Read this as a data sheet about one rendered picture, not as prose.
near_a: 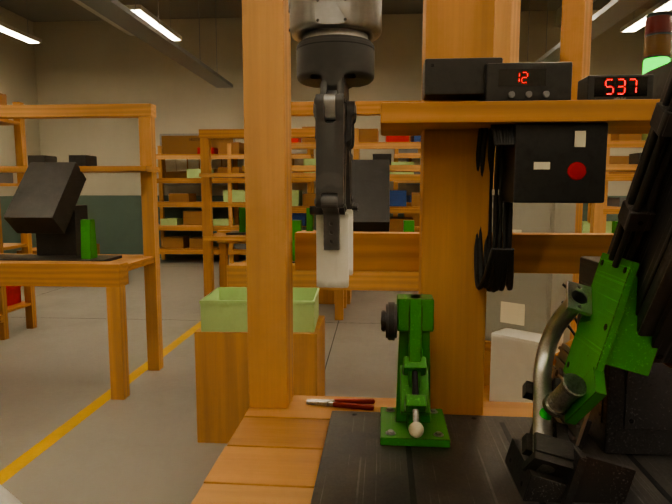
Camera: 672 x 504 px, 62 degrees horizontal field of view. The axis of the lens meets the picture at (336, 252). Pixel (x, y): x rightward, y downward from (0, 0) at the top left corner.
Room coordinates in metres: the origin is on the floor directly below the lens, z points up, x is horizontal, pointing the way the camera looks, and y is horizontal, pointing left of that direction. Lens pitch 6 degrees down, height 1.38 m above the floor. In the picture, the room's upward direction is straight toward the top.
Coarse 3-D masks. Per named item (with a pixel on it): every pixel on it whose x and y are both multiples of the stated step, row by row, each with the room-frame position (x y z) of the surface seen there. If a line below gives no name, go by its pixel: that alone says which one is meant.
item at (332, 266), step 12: (348, 216) 0.52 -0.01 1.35; (348, 228) 0.52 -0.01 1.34; (348, 240) 0.52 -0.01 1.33; (324, 252) 0.52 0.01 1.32; (336, 252) 0.52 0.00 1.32; (348, 252) 0.52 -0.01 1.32; (324, 264) 0.52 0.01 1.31; (336, 264) 0.52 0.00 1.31; (348, 264) 0.52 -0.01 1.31; (324, 276) 0.52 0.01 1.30; (336, 276) 0.52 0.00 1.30; (348, 276) 0.52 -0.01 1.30
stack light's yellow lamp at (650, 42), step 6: (648, 36) 1.20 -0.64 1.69; (654, 36) 1.19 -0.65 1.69; (660, 36) 1.18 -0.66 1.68; (666, 36) 1.18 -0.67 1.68; (648, 42) 1.20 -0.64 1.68; (654, 42) 1.19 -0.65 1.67; (660, 42) 1.18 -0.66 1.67; (666, 42) 1.18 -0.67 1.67; (648, 48) 1.19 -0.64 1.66; (654, 48) 1.18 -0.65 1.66; (660, 48) 1.18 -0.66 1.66; (666, 48) 1.18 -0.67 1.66; (648, 54) 1.19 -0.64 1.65; (654, 54) 1.19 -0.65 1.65; (660, 54) 1.18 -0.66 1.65; (666, 54) 1.18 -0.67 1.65
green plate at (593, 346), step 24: (600, 264) 0.91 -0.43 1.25; (624, 264) 0.82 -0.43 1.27; (600, 288) 0.88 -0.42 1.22; (624, 288) 0.80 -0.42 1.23; (600, 312) 0.85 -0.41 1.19; (624, 312) 0.82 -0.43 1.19; (576, 336) 0.91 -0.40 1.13; (600, 336) 0.83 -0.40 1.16; (624, 336) 0.82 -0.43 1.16; (648, 336) 0.81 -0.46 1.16; (576, 360) 0.88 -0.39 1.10; (600, 360) 0.81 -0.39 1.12; (624, 360) 0.81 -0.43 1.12; (648, 360) 0.81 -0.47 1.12
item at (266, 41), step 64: (256, 0) 1.23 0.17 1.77; (448, 0) 1.20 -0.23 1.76; (256, 64) 1.23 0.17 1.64; (256, 128) 1.23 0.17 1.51; (256, 192) 1.23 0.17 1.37; (448, 192) 1.19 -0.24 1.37; (256, 256) 1.23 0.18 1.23; (448, 256) 1.19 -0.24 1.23; (256, 320) 1.23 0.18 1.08; (448, 320) 1.19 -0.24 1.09; (256, 384) 1.23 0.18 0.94; (448, 384) 1.19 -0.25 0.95
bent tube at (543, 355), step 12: (576, 288) 0.91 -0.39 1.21; (588, 288) 0.91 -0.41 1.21; (564, 300) 0.92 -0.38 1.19; (576, 300) 0.92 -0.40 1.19; (588, 300) 0.89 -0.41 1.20; (564, 312) 0.91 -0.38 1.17; (576, 312) 0.88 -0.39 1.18; (588, 312) 0.88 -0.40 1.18; (552, 324) 0.95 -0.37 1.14; (564, 324) 0.93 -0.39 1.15; (552, 336) 0.95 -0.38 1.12; (540, 348) 0.96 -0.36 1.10; (552, 348) 0.95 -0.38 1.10; (540, 360) 0.95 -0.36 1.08; (552, 360) 0.95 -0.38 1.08; (540, 372) 0.94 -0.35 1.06; (540, 384) 0.92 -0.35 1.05; (540, 396) 0.90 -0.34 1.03; (540, 408) 0.89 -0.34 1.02; (540, 420) 0.87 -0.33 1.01; (540, 432) 0.85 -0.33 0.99; (552, 432) 0.86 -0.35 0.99
